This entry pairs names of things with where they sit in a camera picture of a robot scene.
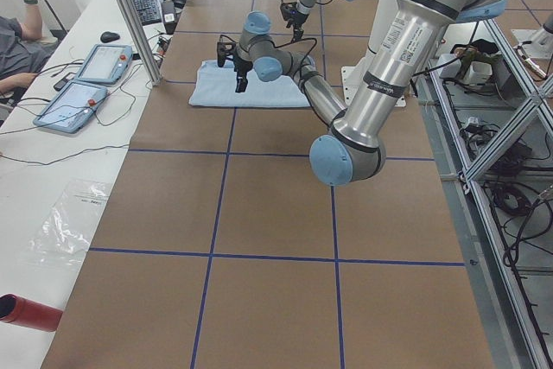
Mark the teach pendant tablet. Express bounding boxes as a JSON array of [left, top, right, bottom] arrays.
[[75, 44, 133, 86], [33, 80, 108, 134]]

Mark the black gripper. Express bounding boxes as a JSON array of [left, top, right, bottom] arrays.
[[233, 55, 253, 92], [280, 2, 308, 41]]

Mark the light blue striped shirt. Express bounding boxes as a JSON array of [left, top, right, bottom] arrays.
[[188, 60, 309, 108]]

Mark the aluminium frame rail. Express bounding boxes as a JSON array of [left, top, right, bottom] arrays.
[[416, 13, 552, 368]]

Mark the black keyboard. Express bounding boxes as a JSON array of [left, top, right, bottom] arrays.
[[131, 0, 162, 26]]

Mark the clear plastic bag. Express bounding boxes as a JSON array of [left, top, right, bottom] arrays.
[[23, 179, 113, 270]]

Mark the far teach pendant tablet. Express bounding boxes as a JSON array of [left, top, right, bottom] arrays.
[[75, 44, 133, 86]]

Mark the seated person's forearm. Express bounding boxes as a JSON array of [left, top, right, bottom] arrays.
[[21, 0, 43, 41]]

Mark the black computer mouse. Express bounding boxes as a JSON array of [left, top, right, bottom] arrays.
[[100, 31, 120, 43]]

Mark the aluminium frame post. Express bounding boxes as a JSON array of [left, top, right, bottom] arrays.
[[116, 0, 162, 86]]

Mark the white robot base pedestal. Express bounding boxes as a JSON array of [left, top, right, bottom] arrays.
[[341, 0, 398, 105]]

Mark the black smartphone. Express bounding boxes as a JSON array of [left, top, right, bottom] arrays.
[[53, 77, 70, 92]]

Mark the red cylindrical tube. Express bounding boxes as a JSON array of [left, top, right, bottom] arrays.
[[1, 294, 63, 332]]

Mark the near teach pendant tablet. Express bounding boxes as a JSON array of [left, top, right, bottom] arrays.
[[33, 80, 108, 134]]

